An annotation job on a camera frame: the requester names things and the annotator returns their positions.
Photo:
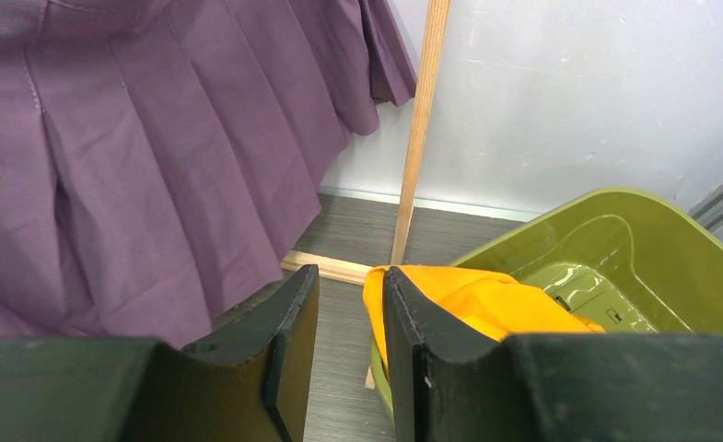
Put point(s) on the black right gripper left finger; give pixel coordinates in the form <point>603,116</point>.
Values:
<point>246,381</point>

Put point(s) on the yellow skirt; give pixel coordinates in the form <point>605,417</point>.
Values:
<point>494,304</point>

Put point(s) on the green plastic basket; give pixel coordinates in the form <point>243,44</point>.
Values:
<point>629,261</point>

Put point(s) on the purple skirt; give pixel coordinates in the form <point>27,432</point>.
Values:
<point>158,159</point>

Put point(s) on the wooden clothes rack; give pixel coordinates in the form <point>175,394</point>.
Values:
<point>355,273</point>

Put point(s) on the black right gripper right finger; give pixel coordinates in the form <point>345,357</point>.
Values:
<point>451,383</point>

